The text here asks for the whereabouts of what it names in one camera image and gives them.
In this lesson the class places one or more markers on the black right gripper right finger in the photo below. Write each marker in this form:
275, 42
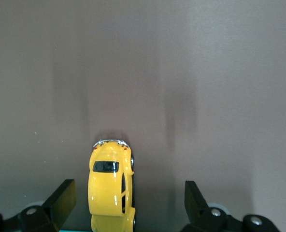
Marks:
198, 217

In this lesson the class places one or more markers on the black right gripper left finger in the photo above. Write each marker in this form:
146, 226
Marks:
53, 210

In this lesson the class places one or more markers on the yellow beetle toy car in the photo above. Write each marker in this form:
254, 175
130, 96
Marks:
106, 191

